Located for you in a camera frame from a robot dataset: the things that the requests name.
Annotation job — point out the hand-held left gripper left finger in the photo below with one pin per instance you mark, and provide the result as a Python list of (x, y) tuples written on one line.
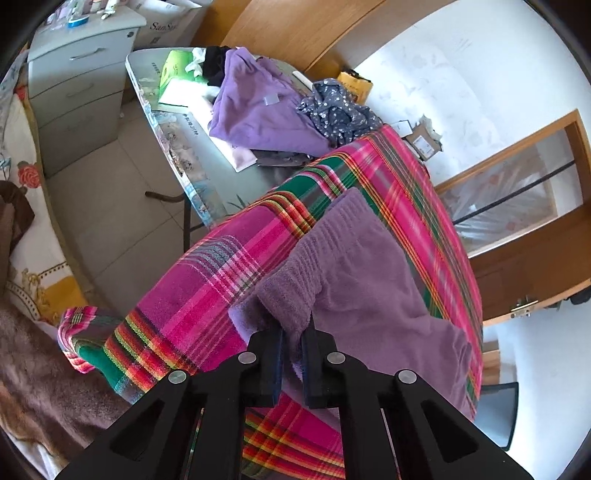
[(278, 369)]

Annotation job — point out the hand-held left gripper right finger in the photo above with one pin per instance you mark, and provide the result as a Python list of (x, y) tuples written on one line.
[(305, 369)]

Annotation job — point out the purple fleece pants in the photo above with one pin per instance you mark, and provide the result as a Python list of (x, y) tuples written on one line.
[(369, 300)]

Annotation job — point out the pink green plaid blanket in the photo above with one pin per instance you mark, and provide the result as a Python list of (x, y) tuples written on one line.
[(207, 300)]

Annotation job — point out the wooden panel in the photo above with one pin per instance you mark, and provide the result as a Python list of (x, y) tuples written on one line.
[(490, 364)]

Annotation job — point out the grey folding table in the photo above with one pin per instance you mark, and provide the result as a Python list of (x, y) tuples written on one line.
[(240, 184)]

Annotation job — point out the black office chair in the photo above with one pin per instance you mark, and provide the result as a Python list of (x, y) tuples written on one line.
[(496, 410)]

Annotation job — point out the pale pink folded cloth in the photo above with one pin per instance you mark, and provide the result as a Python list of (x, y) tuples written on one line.
[(240, 157)]

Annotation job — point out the brown fuzzy blanket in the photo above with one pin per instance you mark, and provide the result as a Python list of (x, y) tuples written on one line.
[(41, 378)]

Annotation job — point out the wooden door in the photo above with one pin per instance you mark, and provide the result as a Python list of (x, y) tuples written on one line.
[(531, 267)]

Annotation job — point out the light purple shirt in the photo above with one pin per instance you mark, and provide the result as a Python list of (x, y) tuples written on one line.
[(258, 120)]

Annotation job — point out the brown cardboard box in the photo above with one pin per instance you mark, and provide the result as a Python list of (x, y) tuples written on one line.
[(425, 143)]

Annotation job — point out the white small package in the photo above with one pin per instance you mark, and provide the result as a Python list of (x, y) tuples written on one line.
[(400, 128)]

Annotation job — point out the blue floral garment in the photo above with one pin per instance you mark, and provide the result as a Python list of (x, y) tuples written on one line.
[(337, 110)]

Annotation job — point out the clear plastic door curtain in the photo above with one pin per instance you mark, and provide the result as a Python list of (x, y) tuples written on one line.
[(498, 194)]

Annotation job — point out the floral bed quilt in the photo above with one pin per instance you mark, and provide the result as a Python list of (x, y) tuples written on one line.
[(32, 258)]

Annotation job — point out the yellow box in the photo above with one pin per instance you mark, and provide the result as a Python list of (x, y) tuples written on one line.
[(358, 85)]

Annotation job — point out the green tissue pack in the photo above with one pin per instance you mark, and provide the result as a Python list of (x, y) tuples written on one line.
[(178, 74)]

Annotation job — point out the black cloth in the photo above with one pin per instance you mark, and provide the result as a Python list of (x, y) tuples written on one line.
[(217, 62)]

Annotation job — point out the white drawer cabinet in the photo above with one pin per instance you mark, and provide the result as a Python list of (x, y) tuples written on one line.
[(78, 92)]

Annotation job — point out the wooden wardrobe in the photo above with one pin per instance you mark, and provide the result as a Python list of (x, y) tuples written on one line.
[(286, 27)]

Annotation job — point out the white cardboard carton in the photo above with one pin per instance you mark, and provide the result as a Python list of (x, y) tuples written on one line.
[(166, 27)]

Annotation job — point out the wooden door frame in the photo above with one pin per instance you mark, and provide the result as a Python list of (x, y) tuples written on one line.
[(508, 150)]

